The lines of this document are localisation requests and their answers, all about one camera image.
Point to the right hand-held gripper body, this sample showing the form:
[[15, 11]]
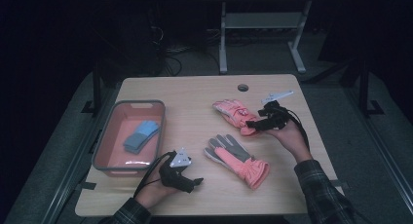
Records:
[[274, 115]]

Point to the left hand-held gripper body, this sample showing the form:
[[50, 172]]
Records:
[[173, 175]]

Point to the pink glove with white trim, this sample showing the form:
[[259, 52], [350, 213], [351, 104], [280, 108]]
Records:
[[232, 113]]

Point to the pink glove with grey palm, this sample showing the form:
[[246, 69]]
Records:
[[240, 159]]

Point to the pink basin with grey rim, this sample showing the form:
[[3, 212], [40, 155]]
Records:
[[110, 152]]

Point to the person's left hand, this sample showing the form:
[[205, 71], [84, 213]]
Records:
[[152, 191]]

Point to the person's right hand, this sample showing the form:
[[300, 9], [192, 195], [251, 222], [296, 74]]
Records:
[[292, 139]]

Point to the grey tape strip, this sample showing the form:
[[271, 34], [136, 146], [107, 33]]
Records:
[[86, 185], [342, 185]]

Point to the black metal stand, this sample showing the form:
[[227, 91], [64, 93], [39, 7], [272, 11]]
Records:
[[365, 87], [96, 87]]

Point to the white metal desk frame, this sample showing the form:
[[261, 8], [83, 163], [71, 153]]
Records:
[[263, 21]]

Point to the metal floor rail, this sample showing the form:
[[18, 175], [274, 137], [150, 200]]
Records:
[[74, 165], [383, 152]]

